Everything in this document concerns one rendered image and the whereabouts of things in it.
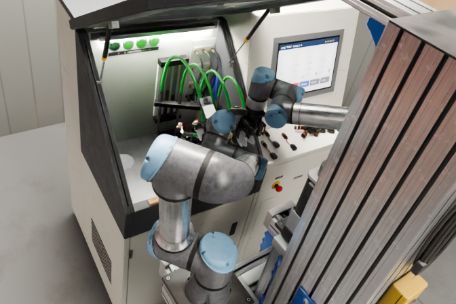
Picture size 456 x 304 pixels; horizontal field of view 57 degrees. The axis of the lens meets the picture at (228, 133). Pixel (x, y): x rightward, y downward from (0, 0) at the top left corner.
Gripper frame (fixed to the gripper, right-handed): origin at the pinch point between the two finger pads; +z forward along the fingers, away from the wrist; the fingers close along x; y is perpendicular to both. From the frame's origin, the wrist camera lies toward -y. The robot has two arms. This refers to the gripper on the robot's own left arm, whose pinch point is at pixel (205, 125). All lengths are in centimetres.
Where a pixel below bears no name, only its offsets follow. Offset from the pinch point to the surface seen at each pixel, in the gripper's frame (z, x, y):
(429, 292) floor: 90, 130, 138
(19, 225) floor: 124, -107, 23
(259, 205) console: 51, 25, 44
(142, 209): 11.3, -31.8, 25.2
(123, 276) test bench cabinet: 40, -48, 55
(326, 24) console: 28, 78, -36
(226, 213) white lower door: 42, 6, 41
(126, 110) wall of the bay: 45, -27, -19
